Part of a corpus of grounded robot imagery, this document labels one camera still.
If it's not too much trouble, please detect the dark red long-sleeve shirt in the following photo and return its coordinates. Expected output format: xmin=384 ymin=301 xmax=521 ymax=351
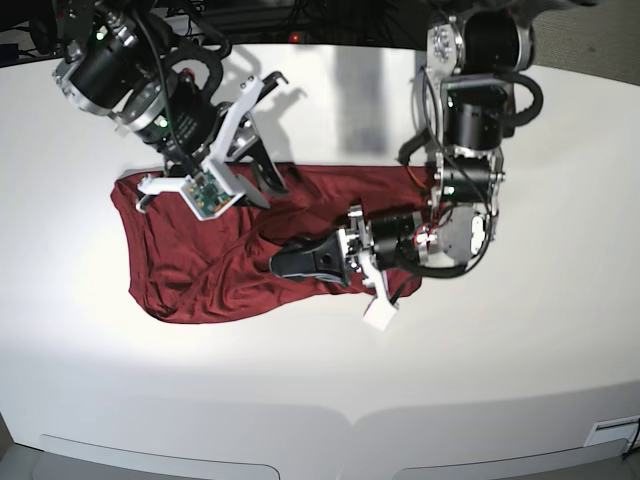
xmin=111 ymin=163 xmax=422 ymax=324

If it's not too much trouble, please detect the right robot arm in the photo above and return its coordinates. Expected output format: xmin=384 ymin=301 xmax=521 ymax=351
xmin=53 ymin=1 xmax=288 ymax=221

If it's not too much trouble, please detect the white power strip red switch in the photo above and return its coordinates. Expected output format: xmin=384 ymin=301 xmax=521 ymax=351
xmin=226 ymin=27 xmax=307 ymax=45

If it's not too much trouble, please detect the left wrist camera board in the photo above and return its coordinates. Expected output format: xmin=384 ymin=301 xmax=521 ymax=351
xmin=363 ymin=297 xmax=398 ymax=332

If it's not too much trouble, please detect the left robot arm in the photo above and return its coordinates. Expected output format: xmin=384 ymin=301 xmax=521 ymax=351
xmin=269 ymin=2 xmax=544 ymax=330

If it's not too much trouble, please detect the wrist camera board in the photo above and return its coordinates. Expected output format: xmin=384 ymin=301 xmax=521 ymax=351
xmin=182 ymin=171 xmax=234 ymax=221
xmin=363 ymin=297 xmax=398 ymax=332

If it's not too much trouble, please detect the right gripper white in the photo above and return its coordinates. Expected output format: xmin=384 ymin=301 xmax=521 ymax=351
xmin=136 ymin=71 xmax=289 ymax=220

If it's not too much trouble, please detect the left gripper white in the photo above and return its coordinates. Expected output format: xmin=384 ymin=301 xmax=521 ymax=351
xmin=269 ymin=204 xmax=398 ymax=307

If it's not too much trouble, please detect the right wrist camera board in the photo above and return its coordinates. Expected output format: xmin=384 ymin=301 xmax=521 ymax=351
xmin=182 ymin=171 xmax=234 ymax=221

